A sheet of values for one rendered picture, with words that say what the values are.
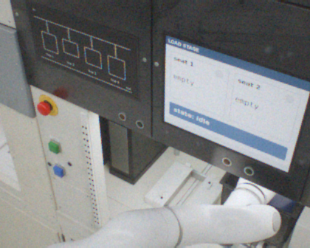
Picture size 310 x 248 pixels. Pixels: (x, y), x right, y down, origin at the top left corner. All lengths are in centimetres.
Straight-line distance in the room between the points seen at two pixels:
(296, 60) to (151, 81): 32
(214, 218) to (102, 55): 43
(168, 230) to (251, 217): 22
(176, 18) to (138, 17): 9
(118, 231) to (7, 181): 98
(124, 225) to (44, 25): 50
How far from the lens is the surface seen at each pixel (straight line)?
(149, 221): 89
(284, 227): 137
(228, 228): 104
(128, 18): 92
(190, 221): 97
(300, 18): 75
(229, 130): 92
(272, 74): 81
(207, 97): 90
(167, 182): 164
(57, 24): 107
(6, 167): 185
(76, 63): 108
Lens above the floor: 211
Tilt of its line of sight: 41 degrees down
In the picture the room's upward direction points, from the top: straight up
